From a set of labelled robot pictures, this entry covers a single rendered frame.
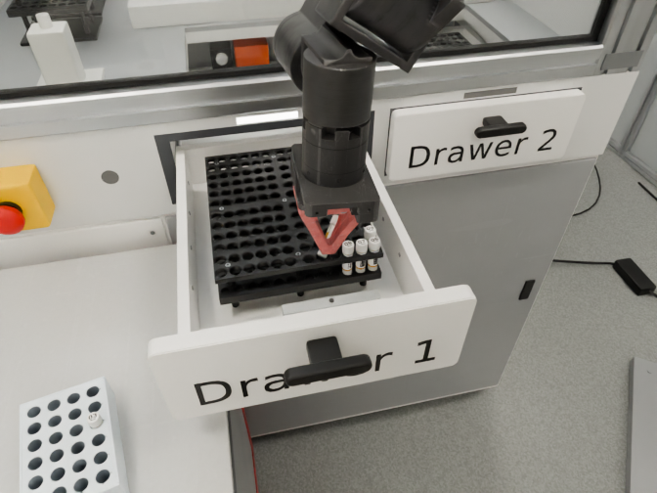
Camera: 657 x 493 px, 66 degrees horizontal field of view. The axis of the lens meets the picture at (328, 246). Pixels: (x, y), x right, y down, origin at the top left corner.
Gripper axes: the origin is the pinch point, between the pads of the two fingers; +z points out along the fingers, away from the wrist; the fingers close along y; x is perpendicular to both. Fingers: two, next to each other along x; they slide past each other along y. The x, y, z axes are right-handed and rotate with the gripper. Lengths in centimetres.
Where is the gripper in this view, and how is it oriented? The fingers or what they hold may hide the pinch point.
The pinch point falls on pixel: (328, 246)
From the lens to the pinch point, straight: 51.7
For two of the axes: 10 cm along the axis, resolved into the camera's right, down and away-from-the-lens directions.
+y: 1.7, 6.5, -7.4
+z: -0.5, 7.6, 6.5
